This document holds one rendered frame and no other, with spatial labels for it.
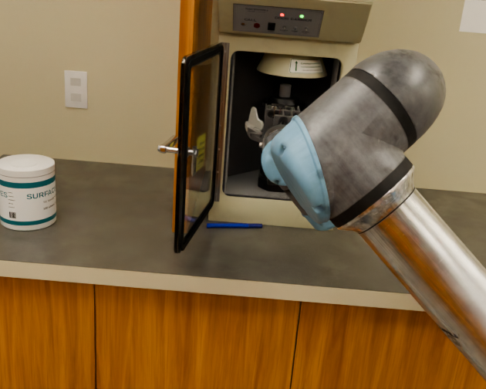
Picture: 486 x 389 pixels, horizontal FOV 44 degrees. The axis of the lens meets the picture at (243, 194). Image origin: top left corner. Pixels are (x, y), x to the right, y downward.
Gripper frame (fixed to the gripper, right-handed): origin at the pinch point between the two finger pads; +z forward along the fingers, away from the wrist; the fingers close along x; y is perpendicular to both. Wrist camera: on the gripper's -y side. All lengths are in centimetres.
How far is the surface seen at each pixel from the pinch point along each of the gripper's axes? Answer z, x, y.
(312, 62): 12.6, -7.3, 13.6
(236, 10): 0.6, 11.2, 24.7
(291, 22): 2.3, -0.9, 22.9
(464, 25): 51, -54, 23
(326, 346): -18, -15, -44
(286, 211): 8.6, -4.5, -23.3
